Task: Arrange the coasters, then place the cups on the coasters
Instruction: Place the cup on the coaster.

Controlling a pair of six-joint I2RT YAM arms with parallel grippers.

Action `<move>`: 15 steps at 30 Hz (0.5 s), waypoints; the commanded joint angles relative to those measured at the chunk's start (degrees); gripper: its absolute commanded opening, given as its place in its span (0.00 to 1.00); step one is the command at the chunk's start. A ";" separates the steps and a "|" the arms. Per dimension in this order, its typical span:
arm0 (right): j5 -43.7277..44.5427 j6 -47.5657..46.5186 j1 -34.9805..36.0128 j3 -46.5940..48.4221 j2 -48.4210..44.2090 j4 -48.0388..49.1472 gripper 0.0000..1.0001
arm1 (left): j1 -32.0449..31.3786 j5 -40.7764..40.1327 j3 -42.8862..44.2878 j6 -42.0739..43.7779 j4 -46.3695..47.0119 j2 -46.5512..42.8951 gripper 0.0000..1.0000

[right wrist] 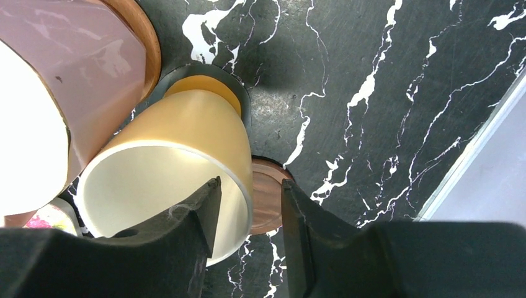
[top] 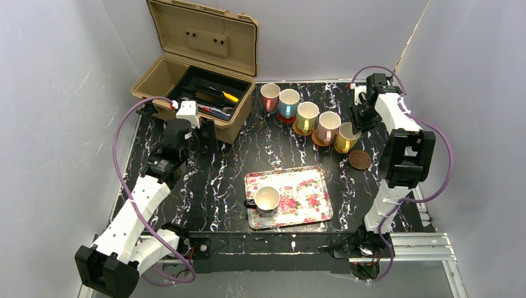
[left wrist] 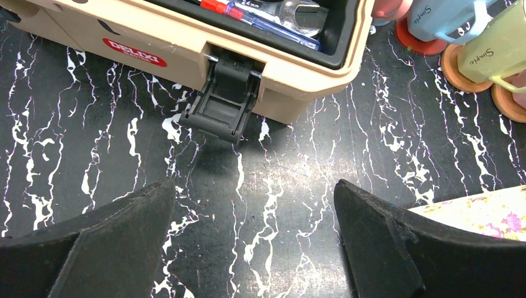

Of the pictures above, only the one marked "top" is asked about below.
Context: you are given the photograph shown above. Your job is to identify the yellow mug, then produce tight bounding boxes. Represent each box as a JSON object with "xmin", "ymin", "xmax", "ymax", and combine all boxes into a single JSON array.
[{"xmin": 334, "ymin": 122, "xmax": 361, "ymax": 153}]

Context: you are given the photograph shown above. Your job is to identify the pink mug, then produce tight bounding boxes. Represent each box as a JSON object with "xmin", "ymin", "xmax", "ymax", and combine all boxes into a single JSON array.
[
  {"xmin": 314, "ymin": 111, "xmax": 341, "ymax": 146},
  {"xmin": 260, "ymin": 83, "xmax": 281, "ymax": 114}
]

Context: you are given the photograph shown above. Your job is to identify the dark walnut wooden coaster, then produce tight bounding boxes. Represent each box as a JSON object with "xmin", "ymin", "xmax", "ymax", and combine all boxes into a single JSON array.
[{"xmin": 349, "ymin": 150, "xmax": 372, "ymax": 171}]

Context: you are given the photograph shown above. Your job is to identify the light wood coaster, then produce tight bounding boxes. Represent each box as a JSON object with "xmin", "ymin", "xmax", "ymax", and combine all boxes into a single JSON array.
[{"xmin": 311, "ymin": 130, "xmax": 330, "ymax": 147}]

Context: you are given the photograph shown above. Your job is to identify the green mug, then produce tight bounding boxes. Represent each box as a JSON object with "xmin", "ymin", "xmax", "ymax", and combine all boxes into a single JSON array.
[{"xmin": 295, "ymin": 102, "xmax": 319, "ymax": 135}]

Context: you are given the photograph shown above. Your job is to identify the orange wood coaster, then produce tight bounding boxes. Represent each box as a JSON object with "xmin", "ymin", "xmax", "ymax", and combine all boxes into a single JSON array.
[{"xmin": 293, "ymin": 123, "xmax": 315, "ymax": 136}]

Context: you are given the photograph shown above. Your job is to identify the red coaster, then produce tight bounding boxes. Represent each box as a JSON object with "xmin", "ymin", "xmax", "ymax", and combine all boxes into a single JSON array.
[{"xmin": 277, "ymin": 112, "xmax": 296, "ymax": 124}]

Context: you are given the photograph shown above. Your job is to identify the light blue mug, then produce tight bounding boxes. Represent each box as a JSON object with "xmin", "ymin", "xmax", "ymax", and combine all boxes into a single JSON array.
[{"xmin": 279, "ymin": 89, "xmax": 300, "ymax": 119}]

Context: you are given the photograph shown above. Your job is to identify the tan plastic toolbox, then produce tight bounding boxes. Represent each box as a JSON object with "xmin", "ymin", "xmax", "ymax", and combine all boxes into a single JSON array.
[{"xmin": 131, "ymin": 1, "xmax": 259, "ymax": 144}]

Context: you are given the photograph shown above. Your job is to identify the black mug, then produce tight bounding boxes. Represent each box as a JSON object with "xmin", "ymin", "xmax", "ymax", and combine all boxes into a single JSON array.
[{"xmin": 244, "ymin": 186, "xmax": 280, "ymax": 217}]

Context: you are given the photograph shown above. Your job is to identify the floral rectangular tray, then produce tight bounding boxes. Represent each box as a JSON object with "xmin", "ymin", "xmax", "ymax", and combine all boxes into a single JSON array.
[{"xmin": 244, "ymin": 166, "xmax": 333, "ymax": 230}]

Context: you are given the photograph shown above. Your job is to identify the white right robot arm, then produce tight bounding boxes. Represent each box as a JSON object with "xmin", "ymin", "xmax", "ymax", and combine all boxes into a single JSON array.
[{"xmin": 349, "ymin": 73, "xmax": 436, "ymax": 255}]

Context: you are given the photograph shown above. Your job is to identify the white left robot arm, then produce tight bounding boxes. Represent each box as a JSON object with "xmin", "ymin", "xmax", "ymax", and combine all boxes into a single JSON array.
[{"xmin": 74, "ymin": 119, "xmax": 217, "ymax": 297}]

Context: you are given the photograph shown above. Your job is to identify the silver wrench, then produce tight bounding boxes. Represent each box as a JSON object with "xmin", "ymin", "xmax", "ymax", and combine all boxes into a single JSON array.
[{"xmin": 196, "ymin": 103, "xmax": 234, "ymax": 116}]

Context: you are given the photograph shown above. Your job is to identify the black tool tray insert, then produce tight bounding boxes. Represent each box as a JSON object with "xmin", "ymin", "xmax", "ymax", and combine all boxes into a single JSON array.
[{"xmin": 167, "ymin": 66, "xmax": 251, "ymax": 121}]

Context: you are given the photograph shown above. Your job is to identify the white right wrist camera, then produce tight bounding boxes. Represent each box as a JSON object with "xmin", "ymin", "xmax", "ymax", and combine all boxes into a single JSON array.
[{"xmin": 354, "ymin": 85, "xmax": 367, "ymax": 106}]

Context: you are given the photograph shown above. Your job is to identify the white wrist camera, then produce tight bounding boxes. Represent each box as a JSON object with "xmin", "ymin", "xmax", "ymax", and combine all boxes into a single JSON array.
[
  {"xmin": 171, "ymin": 101, "xmax": 200, "ymax": 129},
  {"xmin": 354, "ymin": 85, "xmax": 367, "ymax": 106}
]

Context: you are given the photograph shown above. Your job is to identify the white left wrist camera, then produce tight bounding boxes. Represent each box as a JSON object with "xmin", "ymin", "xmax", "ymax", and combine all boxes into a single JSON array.
[{"xmin": 171, "ymin": 101, "xmax": 200, "ymax": 129}]

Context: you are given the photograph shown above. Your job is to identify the yellow handled screwdriver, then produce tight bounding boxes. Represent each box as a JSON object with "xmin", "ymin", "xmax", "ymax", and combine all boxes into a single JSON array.
[{"xmin": 209, "ymin": 86, "xmax": 239, "ymax": 103}]

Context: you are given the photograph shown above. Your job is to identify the aluminium frame rail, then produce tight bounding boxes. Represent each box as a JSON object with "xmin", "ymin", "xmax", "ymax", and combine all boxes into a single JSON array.
[{"xmin": 78, "ymin": 78, "xmax": 470, "ymax": 298}]

